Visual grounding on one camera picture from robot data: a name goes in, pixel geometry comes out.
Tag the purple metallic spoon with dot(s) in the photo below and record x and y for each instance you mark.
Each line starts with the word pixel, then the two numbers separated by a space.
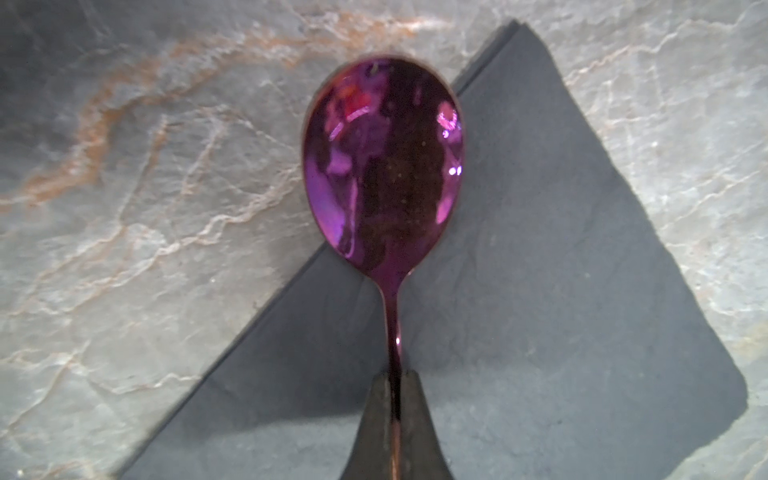
pixel 382 157

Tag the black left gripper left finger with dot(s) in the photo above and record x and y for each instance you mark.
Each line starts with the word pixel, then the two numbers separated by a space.
pixel 370 456

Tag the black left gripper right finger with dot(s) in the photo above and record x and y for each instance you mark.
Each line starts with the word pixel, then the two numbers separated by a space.
pixel 421 457

